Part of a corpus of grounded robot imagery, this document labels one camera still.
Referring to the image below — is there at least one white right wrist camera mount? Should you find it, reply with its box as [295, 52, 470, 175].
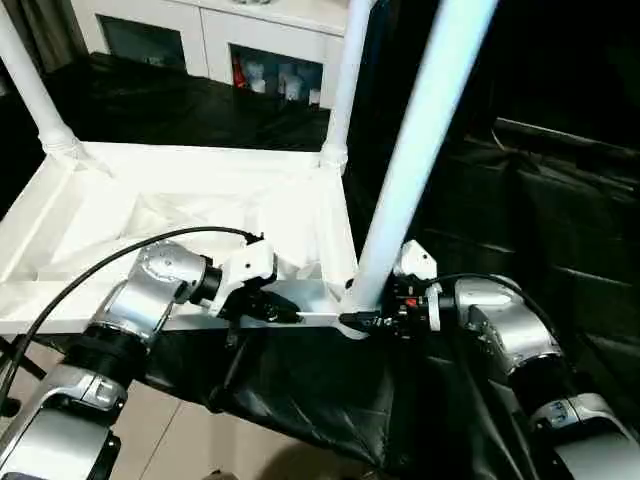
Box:
[392, 239, 444, 332]

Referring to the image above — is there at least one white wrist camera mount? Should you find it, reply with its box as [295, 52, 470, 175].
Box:
[209, 238, 279, 317]
[392, 239, 444, 332]

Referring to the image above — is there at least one white plastic table leg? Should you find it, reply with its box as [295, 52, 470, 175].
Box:
[322, 0, 374, 171]
[0, 0, 81, 161]
[341, 0, 501, 314]

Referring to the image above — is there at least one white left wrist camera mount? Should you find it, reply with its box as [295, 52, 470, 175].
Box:
[209, 238, 279, 317]

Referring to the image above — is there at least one white glass-door cabinet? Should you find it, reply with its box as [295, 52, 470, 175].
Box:
[74, 0, 351, 111]

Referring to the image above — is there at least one black panel with blue edge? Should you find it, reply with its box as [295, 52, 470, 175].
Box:
[359, 0, 396, 146]

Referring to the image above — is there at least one black mat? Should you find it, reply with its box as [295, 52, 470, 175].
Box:
[0, 52, 640, 480]

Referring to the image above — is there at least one black floor stand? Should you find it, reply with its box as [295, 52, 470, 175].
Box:
[0, 334, 49, 416]

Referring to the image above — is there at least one white plastic table top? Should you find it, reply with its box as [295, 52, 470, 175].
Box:
[0, 139, 374, 341]

